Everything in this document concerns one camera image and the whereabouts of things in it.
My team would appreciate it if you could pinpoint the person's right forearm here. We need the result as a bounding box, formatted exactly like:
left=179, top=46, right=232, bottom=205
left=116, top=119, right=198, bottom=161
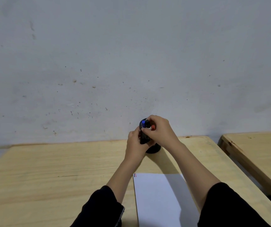
left=165, top=141, right=271, bottom=227

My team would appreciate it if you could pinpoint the person's right hand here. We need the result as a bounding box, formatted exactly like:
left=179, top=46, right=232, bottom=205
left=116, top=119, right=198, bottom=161
left=141, top=115, right=181, bottom=152

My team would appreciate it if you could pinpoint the white paper sheet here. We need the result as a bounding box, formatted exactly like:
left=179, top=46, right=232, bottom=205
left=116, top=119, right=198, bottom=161
left=133, top=173, right=200, bottom=227

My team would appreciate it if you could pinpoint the light wooden table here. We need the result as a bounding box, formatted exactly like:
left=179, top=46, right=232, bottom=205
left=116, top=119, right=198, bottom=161
left=218, top=131, right=271, bottom=217

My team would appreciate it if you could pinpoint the black pen holder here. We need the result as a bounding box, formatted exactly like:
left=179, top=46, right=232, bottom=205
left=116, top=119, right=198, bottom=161
left=139, top=119, right=162, bottom=154

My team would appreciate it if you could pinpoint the person's left hand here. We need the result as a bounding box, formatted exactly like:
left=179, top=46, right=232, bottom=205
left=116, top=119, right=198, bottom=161
left=125, top=128, right=156, bottom=161

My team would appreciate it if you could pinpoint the person's left forearm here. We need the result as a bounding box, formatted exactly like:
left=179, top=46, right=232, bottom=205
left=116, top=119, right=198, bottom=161
left=70, top=155, right=147, bottom=227

